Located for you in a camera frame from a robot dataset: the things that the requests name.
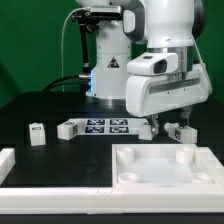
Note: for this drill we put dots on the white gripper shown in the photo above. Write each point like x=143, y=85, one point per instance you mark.
x=161, y=82

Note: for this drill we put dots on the white square tabletop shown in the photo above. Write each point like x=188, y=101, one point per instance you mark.
x=165, y=164

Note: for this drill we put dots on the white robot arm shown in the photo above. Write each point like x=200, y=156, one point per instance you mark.
x=145, y=52

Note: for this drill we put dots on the white U-shaped obstacle fence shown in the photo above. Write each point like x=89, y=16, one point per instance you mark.
x=119, y=198

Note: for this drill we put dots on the apriltag base sheet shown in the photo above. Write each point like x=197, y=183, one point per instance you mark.
x=108, y=126

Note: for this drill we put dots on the black camera on stand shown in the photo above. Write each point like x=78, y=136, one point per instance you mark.
x=88, y=20

